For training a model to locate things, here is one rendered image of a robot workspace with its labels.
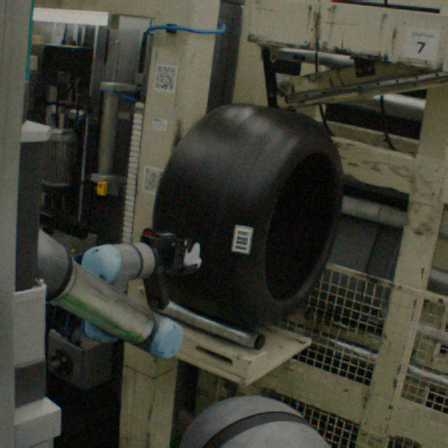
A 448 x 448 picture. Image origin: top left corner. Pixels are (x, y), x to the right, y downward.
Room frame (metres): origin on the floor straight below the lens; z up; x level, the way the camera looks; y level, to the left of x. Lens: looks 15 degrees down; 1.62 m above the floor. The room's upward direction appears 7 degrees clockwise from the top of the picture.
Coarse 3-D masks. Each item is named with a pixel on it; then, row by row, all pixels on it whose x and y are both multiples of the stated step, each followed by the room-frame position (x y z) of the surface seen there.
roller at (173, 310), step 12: (168, 312) 1.71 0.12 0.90; (180, 312) 1.69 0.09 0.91; (192, 312) 1.68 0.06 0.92; (204, 312) 1.68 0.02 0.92; (192, 324) 1.67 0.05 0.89; (204, 324) 1.64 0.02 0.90; (216, 324) 1.63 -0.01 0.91; (228, 324) 1.62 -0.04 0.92; (228, 336) 1.60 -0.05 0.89; (240, 336) 1.58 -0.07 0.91; (252, 336) 1.57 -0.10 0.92; (264, 336) 1.59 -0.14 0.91; (252, 348) 1.57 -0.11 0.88
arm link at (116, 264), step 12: (96, 252) 1.22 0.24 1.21; (108, 252) 1.22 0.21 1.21; (120, 252) 1.25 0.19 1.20; (132, 252) 1.27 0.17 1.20; (84, 264) 1.22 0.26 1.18; (96, 264) 1.21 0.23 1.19; (108, 264) 1.20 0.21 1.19; (120, 264) 1.23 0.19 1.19; (132, 264) 1.26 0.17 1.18; (108, 276) 1.20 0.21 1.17; (120, 276) 1.23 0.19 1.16; (132, 276) 1.27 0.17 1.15; (120, 288) 1.23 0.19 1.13
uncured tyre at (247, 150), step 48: (192, 144) 1.63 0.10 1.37; (240, 144) 1.58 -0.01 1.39; (288, 144) 1.60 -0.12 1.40; (192, 192) 1.55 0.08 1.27; (240, 192) 1.50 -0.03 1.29; (288, 192) 2.03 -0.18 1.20; (336, 192) 1.86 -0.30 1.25; (192, 240) 1.52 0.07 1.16; (288, 240) 1.99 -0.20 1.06; (192, 288) 1.57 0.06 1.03; (240, 288) 1.50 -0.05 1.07; (288, 288) 1.86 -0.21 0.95
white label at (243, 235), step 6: (240, 228) 1.48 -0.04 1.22; (246, 228) 1.47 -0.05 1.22; (252, 228) 1.47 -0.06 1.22; (234, 234) 1.48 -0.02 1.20; (240, 234) 1.47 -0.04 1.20; (246, 234) 1.47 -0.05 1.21; (234, 240) 1.48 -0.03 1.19; (240, 240) 1.47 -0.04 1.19; (246, 240) 1.47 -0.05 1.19; (234, 246) 1.47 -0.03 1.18; (240, 246) 1.47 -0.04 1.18; (246, 246) 1.47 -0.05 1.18; (240, 252) 1.47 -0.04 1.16; (246, 252) 1.47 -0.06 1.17
